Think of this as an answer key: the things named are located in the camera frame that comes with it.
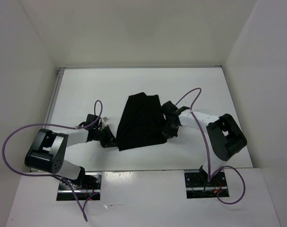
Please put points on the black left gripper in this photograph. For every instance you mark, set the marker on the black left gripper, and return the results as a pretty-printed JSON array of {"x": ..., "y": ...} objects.
[{"x": 110, "y": 141}]

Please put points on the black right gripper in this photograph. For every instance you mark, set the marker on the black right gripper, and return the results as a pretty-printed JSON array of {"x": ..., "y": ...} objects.
[{"x": 169, "y": 133}]

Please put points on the black skirt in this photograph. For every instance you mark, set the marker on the black skirt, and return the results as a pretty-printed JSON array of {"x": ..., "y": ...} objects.
[{"x": 141, "y": 123}]

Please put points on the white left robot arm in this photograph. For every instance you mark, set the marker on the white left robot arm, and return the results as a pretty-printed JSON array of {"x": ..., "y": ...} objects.
[{"x": 48, "y": 150}]

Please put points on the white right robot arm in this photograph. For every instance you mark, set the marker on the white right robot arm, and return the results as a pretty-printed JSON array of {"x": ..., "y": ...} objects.
[{"x": 222, "y": 136}]

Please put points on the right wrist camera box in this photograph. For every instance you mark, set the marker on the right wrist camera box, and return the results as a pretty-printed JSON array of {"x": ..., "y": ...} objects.
[{"x": 168, "y": 108}]

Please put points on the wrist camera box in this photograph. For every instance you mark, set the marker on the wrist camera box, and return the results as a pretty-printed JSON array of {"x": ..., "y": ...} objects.
[
  {"x": 168, "y": 108},
  {"x": 94, "y": 122}
]

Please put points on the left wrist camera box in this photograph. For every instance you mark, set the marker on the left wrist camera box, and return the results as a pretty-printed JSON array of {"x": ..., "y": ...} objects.
[{"x": 94, "y": 122}]

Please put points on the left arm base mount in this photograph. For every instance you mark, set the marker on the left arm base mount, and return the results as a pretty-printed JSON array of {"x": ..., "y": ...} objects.
[{"x": 90, "y": 189}]

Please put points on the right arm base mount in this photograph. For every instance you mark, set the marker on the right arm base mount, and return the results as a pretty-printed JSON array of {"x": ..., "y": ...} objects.
[{"x": 197, "y": 186}]

